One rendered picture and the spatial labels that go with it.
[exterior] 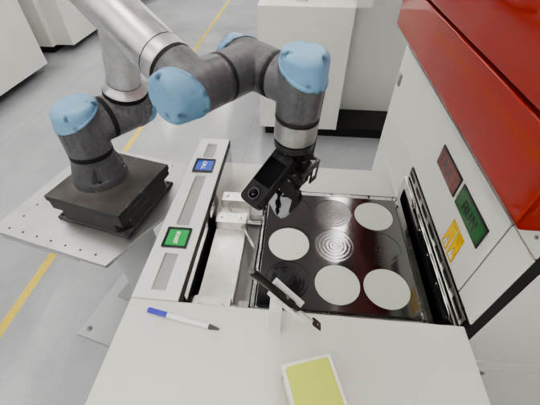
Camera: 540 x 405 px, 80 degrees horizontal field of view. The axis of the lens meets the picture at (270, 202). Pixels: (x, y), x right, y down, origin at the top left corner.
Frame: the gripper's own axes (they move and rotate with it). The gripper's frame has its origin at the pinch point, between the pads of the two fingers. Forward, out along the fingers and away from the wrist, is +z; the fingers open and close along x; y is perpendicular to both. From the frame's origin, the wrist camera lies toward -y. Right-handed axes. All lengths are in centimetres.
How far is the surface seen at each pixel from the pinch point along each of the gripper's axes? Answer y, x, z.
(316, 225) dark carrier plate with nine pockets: 11.3, -4.6, 10.7
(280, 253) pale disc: -1.5, -3.2, 10.6
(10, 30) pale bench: 58, 375, 86
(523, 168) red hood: 5.5, -31.0, -30.3
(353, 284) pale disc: 2.4, -20.5, 9.2
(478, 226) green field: 13.1, -32.8, -12.8
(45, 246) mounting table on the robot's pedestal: -37, 50, 23
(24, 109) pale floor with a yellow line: 23, 316, 130
